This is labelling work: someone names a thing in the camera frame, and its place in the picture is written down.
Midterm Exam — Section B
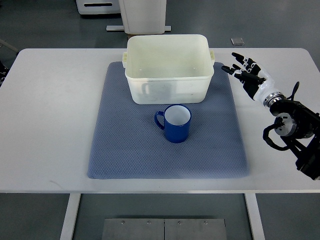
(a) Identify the white plastic storage box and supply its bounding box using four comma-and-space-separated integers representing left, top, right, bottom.
122, 34, 215, 105

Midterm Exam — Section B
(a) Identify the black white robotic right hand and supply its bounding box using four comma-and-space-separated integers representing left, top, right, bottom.
221, 52, 273, 101

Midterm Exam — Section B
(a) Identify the blue enamel mug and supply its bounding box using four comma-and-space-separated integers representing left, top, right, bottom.
154, 104, 192, 144

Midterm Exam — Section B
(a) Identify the dark object at left edge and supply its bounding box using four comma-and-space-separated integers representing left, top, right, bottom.
0, 61, 10, 86

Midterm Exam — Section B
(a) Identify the white left table leg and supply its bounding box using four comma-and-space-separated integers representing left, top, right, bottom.
60, 193, 81, 240

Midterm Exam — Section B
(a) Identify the white table leg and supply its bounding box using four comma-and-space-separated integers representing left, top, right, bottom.
60, 193, 81, 240
244, 193, 265, 240

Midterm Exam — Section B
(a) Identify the blue textured table mat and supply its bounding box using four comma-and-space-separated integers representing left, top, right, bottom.
87, 61, 250, 179

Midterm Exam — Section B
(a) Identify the white cabinet with slot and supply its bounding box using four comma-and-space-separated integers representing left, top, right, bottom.
75, 0, 121, 15

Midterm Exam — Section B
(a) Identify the white right table leg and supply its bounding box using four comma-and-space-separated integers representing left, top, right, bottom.
244, 193, 265, 240

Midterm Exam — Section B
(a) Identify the small grey floor plate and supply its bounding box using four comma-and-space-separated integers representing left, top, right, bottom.
230, 37, 245, 46

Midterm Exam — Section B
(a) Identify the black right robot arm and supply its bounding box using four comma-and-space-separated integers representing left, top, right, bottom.
262, 82, 320, 180

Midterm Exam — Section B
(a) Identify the white pedestal column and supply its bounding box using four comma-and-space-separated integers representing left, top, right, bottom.
119, 0, 167, 35

